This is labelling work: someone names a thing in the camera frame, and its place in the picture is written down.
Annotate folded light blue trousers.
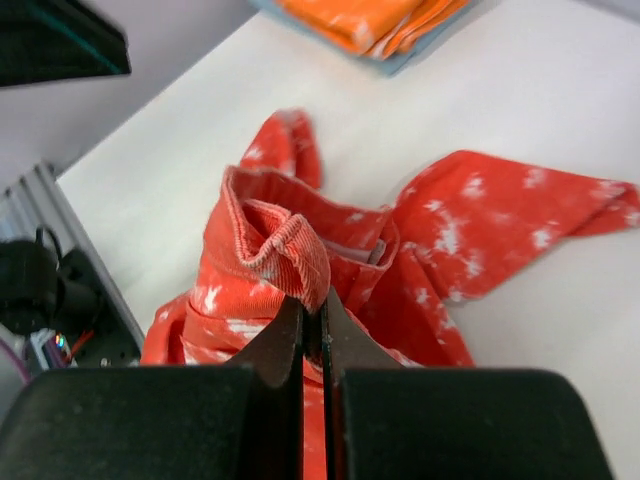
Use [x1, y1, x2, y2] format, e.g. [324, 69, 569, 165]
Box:
[249, 0, 481, 77]

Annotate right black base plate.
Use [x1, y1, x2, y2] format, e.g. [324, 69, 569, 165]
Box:
[1, 226, 141, 375]

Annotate green plastic bin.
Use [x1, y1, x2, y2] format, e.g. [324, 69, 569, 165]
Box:
[1, 0, 131, 88]

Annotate aluminium front rail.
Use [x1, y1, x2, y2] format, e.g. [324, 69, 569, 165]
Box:
[1, 163, 143, 352]

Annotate folded orange tie-dye trousers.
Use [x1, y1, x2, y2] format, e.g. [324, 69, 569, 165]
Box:
[277, 0, 469, 60]

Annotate red white tie-dye trousers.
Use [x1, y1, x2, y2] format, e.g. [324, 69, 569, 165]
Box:
[141, 110, 639, 479]

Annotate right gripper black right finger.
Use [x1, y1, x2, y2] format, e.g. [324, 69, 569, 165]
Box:
[320, 289, 402, 479]

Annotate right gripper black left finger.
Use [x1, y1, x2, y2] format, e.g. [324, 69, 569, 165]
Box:
[228, 298, 304, 479]

